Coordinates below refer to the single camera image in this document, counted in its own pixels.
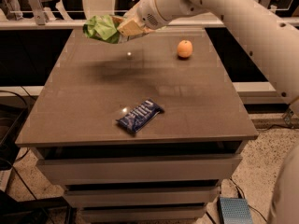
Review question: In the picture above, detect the orange fruit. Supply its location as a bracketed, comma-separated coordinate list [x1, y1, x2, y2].
[177, 40, 192, 59]

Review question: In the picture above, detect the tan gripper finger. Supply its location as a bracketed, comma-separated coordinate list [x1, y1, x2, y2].
[112, 16, 152, 36]

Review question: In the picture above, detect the black floor cable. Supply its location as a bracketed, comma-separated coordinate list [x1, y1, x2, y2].
[0, 86, 57, 224]
[228, 177, 271, 224]

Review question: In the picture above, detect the black floor cable left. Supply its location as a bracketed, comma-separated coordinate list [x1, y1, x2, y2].
[0, 86, 57, 224]

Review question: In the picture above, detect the blue box on floor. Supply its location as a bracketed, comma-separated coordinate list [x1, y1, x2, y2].
[218, 197, 253, 224]

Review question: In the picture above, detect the green rice chip bag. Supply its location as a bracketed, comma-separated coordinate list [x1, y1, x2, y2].
[83, 15, 123, 44]

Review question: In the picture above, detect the black office chair left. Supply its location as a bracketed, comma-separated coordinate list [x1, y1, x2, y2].
[12, 0, 86, 20]

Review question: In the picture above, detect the blue rxbar blueberry bar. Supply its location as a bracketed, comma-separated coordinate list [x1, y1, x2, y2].
[117, 99, 164, 133]

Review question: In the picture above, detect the metal railing post left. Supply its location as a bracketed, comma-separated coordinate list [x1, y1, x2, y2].
[28, 0, 48, 25]

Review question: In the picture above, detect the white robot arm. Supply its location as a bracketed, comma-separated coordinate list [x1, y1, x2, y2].
[118, 0, 299, 115]

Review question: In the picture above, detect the black floor cable right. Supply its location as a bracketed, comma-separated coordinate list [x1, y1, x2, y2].
[228, 177, 271, 224]

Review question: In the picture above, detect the grey drawer cabinet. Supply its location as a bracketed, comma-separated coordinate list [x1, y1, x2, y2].
[17, 29, 257, 224]

